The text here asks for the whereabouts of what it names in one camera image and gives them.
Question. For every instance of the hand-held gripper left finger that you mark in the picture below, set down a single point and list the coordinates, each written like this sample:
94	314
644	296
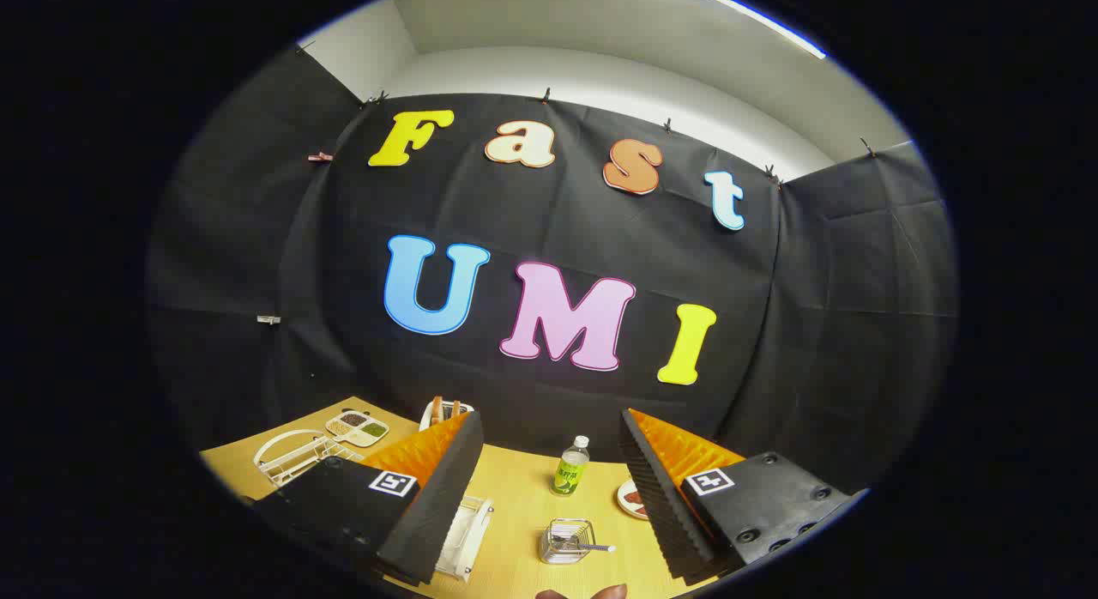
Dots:
433	505

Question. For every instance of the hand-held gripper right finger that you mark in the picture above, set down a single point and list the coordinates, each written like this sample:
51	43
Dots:
656	496

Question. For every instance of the metal spoon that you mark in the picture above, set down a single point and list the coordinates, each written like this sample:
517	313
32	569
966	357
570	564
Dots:
600	547

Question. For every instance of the white round plate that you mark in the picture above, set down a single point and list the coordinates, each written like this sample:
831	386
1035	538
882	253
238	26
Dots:
624	501

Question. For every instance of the red meat slice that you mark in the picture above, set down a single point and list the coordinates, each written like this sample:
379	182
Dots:
635	499

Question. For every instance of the white toaster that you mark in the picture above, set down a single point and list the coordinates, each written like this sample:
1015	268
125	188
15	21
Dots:
426	420

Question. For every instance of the green tea bottle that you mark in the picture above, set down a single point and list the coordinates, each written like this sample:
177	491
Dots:
570	472

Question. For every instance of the divided seasoning tray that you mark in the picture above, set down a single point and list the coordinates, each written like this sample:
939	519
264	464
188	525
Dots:
356	427

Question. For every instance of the black backdrop cloth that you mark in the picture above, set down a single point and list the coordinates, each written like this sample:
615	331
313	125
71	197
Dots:
558	221

